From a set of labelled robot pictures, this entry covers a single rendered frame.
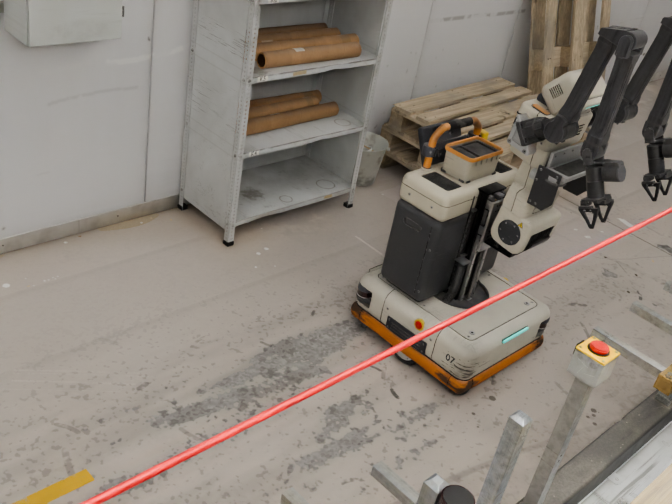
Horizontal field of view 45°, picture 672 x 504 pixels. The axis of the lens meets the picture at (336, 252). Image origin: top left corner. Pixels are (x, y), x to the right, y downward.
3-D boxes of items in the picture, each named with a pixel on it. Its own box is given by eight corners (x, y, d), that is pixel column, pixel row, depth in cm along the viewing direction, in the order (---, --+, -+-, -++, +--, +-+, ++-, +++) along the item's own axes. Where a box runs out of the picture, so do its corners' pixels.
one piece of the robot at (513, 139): (505, 141, 290) (517, 114, 283) (513, 139, 293) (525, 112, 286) (526, 156, 285) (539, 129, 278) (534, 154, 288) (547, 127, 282)
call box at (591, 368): (564, 373, 175) (576, 345, 171) (581, 362, 179) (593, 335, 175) (592, 392, 171) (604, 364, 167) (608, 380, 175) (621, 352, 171)
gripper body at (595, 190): (611, 199, 275) (610, 177, 273) (599, 205, 268) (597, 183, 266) (593, 199, 279) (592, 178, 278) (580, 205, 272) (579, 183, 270)
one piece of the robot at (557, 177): (516, 198, 306) (533, 146, 294) (555, 183, 324) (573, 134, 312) (551, 217, 297) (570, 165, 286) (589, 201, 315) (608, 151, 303)
